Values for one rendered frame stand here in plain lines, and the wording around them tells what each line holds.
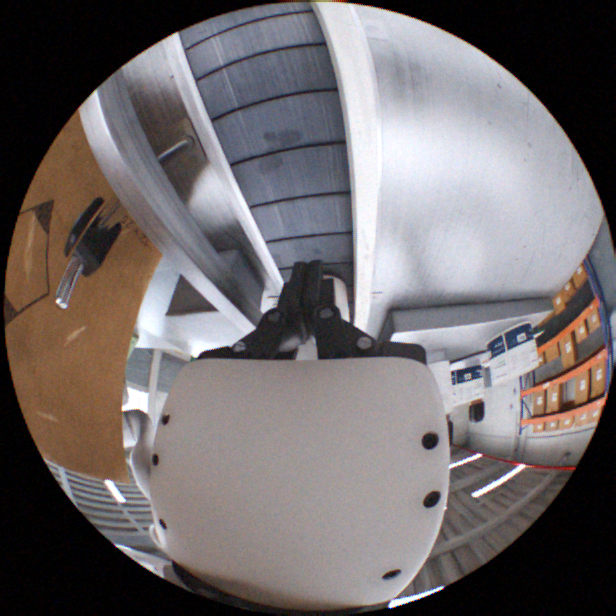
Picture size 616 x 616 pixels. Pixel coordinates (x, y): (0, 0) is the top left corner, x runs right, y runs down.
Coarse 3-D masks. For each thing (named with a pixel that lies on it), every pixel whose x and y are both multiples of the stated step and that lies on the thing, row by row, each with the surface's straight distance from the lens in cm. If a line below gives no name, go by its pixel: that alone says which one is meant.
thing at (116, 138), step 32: (96, 96) 8; (128, 96) 8; (96, 128) 8; (128, 128) 7; (96, 160) 8; (128, 160) 7; (128, 192) 7; (160, 192) 7; (160, 224) 7; (192, 224) 8; (192, 256) 8; (224, 288) 9; (256, 320) 12
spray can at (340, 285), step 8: (328, 272) 20; (336, 280) 20; (344, 280) 21; (336, 288) 20; (344, 288) 21; (336, 296) 19; (344, 296) 20; (336, 304) 19; (344, 304) 20; (344, 312) 19; (312, 344) 17; (304, 352) 17; (312, 352) 17
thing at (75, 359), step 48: (48, 192) 22; (96, 192) 22; (48, 240) 20; (144, 240) 22; (48, 288) 19; (96, 288) 19; (144, 288) 21; (48, 336) 18; (96, 336) 19; (48, 384) 19; (96, 384) 19; (48, 432) 20; (96, 432) 20
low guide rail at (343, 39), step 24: (336, 24) 10; (336, 48) 10; (360, 48) 10; (336, 72) 10; (360, 72) 9; (360, 96) 9; (360, 120) 9; (360, 144) 10; (360, 168) 10; (360, 192) 11; (360, 216) 11; (360, 240) 13; (360, 264) 14; (360, 288) 17; (360, 312) 21
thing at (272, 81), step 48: (192, 48) 16; (240, 48) 14; (288, 48) 14; (240, 96) 13; (288, 96) 13; (336, 96) 13; (240, 144) 14; (288, 144) 13; (336, 144) 13; (288, 192) 15; (336, 192) 15; (288, 240) 17; (336, 240) 17
